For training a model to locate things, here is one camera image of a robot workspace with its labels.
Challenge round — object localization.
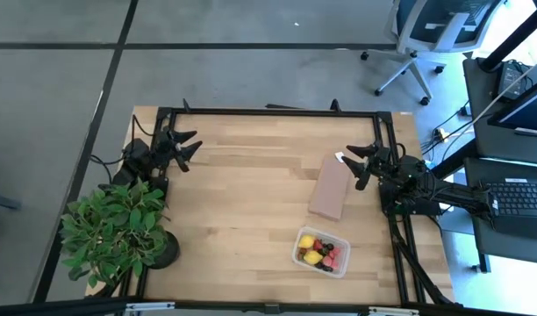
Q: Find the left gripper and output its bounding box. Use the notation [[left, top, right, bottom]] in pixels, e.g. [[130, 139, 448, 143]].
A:
[[153, 129, 204, 168]]

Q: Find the green potted plant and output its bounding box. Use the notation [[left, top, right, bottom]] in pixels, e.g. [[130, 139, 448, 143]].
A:
[[60, 177, 182, 289]]

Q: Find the black computer monitor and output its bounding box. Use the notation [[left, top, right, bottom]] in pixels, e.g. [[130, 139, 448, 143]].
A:
[[487, 74, 537, 140]]

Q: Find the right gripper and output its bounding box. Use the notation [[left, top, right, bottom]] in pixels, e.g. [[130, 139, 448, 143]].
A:
[[341, 143, 395, 181]]

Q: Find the black horizontal frame beam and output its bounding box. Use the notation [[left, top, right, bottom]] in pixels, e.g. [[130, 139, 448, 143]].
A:
[[0, 297, 537, 316]]

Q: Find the black desk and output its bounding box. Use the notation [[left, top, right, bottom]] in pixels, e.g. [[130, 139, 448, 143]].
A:
[[464, 156, 537, 267], [462, 55, 537, 160]]

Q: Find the clear plastic container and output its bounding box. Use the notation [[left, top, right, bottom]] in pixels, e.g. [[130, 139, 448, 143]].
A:
[[291, 225, 352, 279]]

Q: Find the black power adapter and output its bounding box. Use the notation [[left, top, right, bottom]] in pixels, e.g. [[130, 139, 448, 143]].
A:
[[498, 60, 536, 101]]

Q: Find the white office chair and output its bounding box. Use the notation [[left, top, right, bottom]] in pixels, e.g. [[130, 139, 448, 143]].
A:
[[360, 0, 505, 107]]

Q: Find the black aluminium table frame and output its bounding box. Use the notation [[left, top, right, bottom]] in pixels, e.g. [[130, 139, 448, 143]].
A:
[[86, 98, 465, 308]]

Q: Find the black diagonal pole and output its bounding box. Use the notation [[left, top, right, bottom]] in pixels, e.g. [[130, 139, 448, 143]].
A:
[[477, 0, 537, 74]]

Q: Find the black laptop keyboard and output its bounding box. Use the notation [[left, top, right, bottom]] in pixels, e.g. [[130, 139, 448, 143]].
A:
[[478, 176, 537, 241]]

